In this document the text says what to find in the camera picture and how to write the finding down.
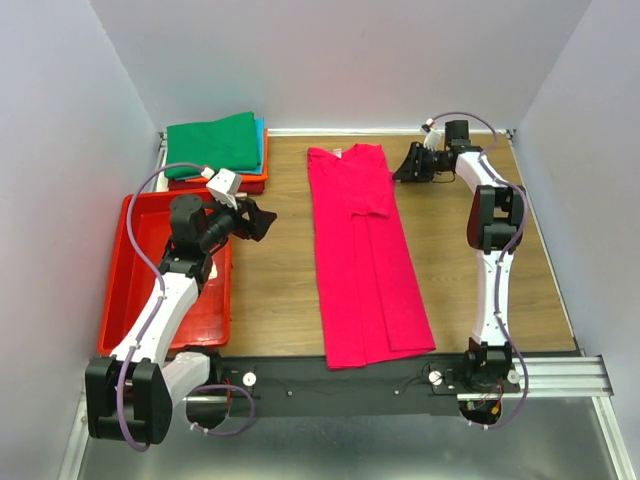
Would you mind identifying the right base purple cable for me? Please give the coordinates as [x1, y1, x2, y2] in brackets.
[467, 344, 531, 432]

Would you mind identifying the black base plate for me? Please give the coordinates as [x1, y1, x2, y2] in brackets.
[187, 354, 524, 426]

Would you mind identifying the folded green t shirt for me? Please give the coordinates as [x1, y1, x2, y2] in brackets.
[165, 110, 263, 181]

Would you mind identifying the red plastic bin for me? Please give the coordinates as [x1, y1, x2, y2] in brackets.
[95, 185, 235, 358]

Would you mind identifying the folded orange t shirt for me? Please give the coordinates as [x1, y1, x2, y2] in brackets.
[178, 128, 268, 183]

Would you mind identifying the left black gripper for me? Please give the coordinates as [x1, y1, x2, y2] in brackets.
[199, 193, 277, 251]

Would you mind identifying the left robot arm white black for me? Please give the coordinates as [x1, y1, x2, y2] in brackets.
[85, 194, 277, 452]

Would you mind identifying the folded blue t shirt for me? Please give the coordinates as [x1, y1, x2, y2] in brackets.
[182, 117, 267, 184]

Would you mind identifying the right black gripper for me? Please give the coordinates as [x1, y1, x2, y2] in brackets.
[389, 143, 447, 185]

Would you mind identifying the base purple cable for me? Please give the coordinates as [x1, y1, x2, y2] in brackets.
[467, 344, 531, 432]
[188, 383, 258, 437]

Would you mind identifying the pink t shirt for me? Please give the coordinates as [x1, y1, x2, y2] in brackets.
[307, 144, 436, 370]

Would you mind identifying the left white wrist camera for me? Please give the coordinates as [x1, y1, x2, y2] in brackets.
[201, 167, 242, 210]

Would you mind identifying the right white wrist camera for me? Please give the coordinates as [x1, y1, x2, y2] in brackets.
[421, 118, 442, 151]

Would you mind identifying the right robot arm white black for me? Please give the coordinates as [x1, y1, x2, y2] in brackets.
[393, 118, 529, 392]

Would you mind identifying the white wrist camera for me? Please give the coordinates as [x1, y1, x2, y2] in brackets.
[421, 118, 442, 151]
[201, 167, 242, 210]

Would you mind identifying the folded dark red t shirt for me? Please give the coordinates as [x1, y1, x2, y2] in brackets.
[168, 179, 266, 195]

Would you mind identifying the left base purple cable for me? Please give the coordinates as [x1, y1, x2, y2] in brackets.
[188, 383, 258, 437]

